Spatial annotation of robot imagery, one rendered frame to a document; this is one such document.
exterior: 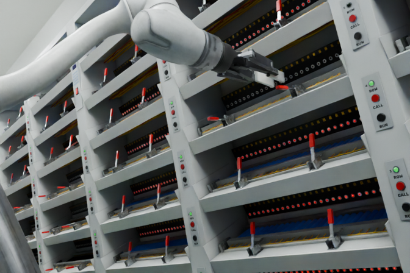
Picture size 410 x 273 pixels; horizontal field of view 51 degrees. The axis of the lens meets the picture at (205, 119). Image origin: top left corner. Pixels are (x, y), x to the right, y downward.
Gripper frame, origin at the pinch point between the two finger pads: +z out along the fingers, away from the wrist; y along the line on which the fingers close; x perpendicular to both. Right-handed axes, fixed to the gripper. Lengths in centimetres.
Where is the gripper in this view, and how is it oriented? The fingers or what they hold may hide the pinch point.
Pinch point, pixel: (269, 77)
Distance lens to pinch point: 118.9
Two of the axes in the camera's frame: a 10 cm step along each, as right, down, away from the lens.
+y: 6.3, -2.9, -7.2
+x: -0.2, -9.3, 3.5
